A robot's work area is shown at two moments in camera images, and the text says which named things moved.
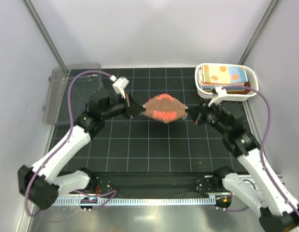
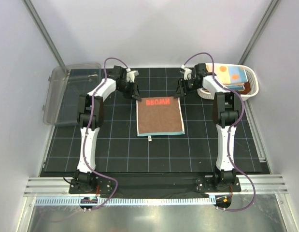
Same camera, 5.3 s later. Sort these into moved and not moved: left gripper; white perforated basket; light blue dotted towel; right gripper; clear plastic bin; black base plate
Moved: left gripper; right gripper
Not moved: white perforated basket; light blue dotted towel; clear plastic bin; black base plate
